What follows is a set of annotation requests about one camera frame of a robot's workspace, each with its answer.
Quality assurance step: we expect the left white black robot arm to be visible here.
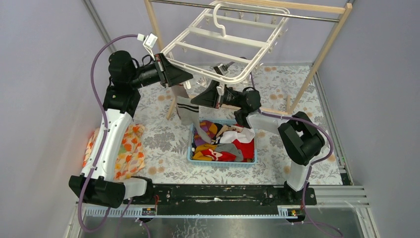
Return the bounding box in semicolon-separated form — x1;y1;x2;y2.
69;51;193;208

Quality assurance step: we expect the orange floral cloth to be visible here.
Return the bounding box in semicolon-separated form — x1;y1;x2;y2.
82;123;146;181

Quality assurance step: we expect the blue plastic sock basket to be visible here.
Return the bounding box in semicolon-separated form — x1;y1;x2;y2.
187;119;258;168

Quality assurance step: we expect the floral patterned table mat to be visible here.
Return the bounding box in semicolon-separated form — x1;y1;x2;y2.
134;65;343;185

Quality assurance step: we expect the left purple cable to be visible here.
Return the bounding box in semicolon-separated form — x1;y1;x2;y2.
77;34;145;238

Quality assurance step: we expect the red white patterned sock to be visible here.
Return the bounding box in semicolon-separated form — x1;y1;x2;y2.
201;149;237;162

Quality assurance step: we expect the white plastic clip hanger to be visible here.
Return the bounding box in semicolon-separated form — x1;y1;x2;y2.
162;0;290;84

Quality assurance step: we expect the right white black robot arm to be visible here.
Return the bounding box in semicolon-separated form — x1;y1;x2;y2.
191;81;325;204

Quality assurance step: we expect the wooden drying rack frame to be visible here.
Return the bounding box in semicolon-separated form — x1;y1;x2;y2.
153;0;353;115

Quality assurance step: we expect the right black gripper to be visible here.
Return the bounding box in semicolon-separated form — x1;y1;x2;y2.
191;79;242;109

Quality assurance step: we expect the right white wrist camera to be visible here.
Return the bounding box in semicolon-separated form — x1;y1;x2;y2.
213;63;230;76

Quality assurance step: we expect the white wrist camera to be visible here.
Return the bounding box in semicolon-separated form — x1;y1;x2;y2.
137;33;158;59
213;63;230;76

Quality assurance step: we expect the metal hanging rod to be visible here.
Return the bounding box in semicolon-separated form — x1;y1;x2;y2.
151;0;339;23

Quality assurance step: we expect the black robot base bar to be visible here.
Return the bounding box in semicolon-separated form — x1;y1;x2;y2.
132;184;317;216

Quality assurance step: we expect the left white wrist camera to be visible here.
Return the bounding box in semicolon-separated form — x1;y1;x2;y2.
137;33;158;59

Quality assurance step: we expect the purple orange striped sock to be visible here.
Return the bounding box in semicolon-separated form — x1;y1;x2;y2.
193;120;218;146

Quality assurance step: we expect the grey striped cuff sock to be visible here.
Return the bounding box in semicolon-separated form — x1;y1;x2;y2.
176;96;211;143

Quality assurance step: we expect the grey sock with red stripes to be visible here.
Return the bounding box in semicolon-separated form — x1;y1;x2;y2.
177;84;189;98

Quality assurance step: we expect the santa pattern white sock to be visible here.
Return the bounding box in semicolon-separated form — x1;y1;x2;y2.
219;127;256;144

